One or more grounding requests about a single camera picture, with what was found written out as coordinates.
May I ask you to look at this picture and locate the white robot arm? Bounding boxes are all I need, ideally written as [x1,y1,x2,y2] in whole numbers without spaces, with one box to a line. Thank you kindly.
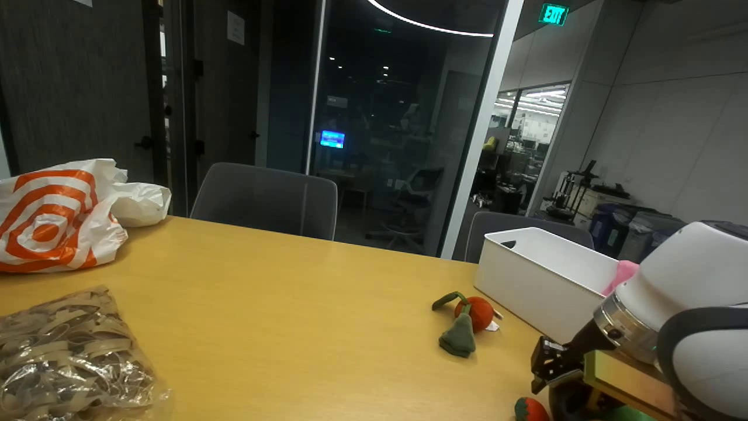
[532,221,748,421]

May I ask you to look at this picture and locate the clear bag of snacks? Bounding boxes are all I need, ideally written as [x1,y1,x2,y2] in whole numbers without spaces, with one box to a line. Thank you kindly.
[0,289,171,421]

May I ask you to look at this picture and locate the orange white plastic bag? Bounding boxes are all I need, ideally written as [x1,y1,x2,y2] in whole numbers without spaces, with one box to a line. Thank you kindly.
[0,160,171,274]

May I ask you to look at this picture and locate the blue lit screen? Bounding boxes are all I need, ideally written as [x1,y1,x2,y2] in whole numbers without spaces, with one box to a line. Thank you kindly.
[318,130,347,150]

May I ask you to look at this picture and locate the green exit sign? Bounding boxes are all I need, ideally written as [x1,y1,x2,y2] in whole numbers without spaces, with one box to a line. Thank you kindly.
[541,4,569,27]

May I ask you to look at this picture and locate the red tomato plush toy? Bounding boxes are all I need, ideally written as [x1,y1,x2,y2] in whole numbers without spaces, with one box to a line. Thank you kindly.
[430,294,500,358]

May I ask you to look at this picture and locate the pink cloth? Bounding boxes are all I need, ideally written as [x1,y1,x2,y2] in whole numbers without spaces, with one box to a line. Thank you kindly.
[604,260,639,296]

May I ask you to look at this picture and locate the white plastic bin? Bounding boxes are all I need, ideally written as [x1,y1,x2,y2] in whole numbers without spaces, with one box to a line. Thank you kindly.
[474,228,619,345]

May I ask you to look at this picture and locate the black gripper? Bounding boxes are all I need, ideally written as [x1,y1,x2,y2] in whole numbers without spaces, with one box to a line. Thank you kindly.
[532,320,622,394]

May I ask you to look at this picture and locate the grey chair left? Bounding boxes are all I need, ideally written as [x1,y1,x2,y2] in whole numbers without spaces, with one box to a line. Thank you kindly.
[192,161,340,239]

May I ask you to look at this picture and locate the black bowl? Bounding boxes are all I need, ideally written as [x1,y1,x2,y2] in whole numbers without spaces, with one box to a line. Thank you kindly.
[549,370,618,421]

